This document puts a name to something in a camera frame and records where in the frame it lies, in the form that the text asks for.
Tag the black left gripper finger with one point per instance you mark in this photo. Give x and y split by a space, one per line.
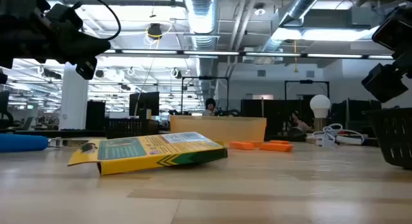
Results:
87 47

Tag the black gantry frame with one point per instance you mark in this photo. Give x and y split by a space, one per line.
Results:
305 81
206 78

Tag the black mesh basket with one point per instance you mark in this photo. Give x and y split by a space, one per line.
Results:
128 129
394 137

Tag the white square pillar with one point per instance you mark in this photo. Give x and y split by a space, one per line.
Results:
72 101

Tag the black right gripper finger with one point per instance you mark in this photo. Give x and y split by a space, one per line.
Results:
394 34

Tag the wide black cabinet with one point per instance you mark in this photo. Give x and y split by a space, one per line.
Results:
354 113

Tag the black aluminium table frame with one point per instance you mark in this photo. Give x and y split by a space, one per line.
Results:
64 133

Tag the white bulb lamp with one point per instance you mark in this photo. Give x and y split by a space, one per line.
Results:
320 105

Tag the tall black cabinet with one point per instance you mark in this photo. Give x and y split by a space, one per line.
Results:
95 116

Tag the round white ceiling sensor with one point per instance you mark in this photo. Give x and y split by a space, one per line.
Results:
259 11

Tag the distant black robot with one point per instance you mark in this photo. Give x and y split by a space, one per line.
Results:
227 113

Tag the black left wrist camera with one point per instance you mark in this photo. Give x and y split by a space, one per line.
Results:
86 68

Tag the silver ribbed air duct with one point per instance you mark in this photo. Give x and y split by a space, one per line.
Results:
302 2
202 18

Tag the black computer monitor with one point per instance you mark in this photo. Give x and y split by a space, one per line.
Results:
145 103

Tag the black ceiling device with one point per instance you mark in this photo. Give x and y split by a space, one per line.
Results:
154 30

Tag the black partition panel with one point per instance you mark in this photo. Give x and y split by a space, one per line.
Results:
273 116

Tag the yellow crayon box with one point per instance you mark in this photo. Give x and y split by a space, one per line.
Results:
145 153

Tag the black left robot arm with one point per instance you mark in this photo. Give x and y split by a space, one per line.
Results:
13 31

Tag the person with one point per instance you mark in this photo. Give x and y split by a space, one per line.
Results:
210 106
299 122

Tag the orange translucent plastic bin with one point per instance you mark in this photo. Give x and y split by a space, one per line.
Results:
219 129

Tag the long ceiling light bar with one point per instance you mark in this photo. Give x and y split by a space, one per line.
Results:
273 54

